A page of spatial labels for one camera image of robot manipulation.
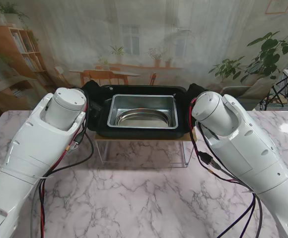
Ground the shiny steel bean-shaped pan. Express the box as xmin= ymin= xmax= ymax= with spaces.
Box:
xmin=115 ymin=110 xmax=172 ymax=128

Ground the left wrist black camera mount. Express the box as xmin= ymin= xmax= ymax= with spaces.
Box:
xmin=88 ymin=100 xmax=104 ymax=119

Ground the left arm red black cable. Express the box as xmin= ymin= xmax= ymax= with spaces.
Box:
xmin=31 ymin=99 xmax=95 ymax=238

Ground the black tripod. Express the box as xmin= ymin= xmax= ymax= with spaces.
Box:
xmin=259 ymin=65 xmax=288 ymax=112

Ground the silver rectangular baking tin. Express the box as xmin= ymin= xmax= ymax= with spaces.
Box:
xmin=106 ymin=93 xmax=179 ymax=129

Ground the printed room scene backdrop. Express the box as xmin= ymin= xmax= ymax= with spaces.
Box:
xmin=0 ymin=0 xmax=288 ymax=112

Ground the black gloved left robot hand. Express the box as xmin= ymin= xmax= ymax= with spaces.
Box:
xmin=80 ymin=79 xmax=102 ymax=110

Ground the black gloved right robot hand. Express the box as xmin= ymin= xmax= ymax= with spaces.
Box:
xmin=185 ymin=83 xmax=211 ymax=104

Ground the wooden shelf with metal frame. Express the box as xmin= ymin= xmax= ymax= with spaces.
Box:
xmin=94 ymin=130 xmax=197 ymax=168

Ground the right arm red black cable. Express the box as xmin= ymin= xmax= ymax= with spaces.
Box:
xmin=187 ymin=98 xmax=264 ymax=238

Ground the black patterned baking tray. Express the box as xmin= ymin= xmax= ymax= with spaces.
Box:
xmin=83 ymin=84 xmax=197 ymax=140

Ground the arm red black cable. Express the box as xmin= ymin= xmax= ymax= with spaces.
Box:
xmin=31 ymin=99 xmax=95 ymax=238
xmin=187 ymin=98 xmax=264 ymax=238

